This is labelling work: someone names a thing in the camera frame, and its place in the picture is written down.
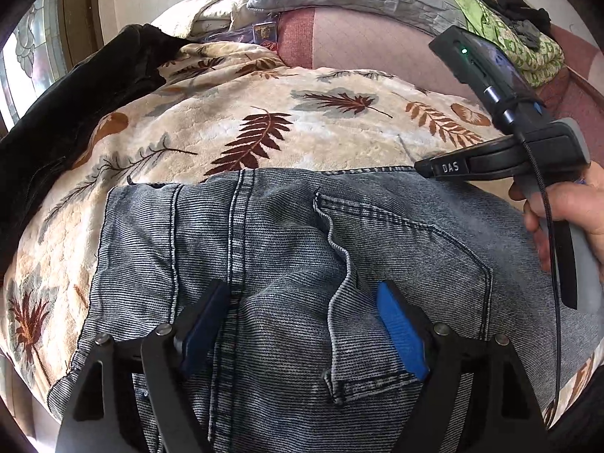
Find grey-blue denim pants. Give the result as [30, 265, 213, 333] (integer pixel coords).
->
[47, 165, 604, 453]

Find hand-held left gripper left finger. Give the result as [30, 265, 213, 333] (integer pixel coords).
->
[54, 279, 232, 453]

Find green patterned cloth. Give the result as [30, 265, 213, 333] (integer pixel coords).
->
[434, 0, 565, 88]

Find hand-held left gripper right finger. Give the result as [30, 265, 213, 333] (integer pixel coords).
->
[376, 280, 551, 453]

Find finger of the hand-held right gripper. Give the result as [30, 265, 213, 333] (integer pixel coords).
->
[414, 149, 475, 181]

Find black cable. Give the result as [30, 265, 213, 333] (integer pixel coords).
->
[513, 128, 568, 431]

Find person's right hand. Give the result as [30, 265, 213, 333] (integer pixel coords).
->
[508, 162, 604, 274]

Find dark grey cloth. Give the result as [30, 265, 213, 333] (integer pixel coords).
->
[507, 18, 544, 51]

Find black jacket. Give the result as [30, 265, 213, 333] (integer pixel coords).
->
[0, 23, 190, 274]

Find cream leaf print blanket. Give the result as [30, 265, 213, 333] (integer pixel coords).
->
[0, 40, 604, 435]

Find cream cloth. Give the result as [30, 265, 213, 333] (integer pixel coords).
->
[151, 0, 284, 41]

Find stained glass window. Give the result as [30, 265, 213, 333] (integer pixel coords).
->
[0, 0, 71, 129]

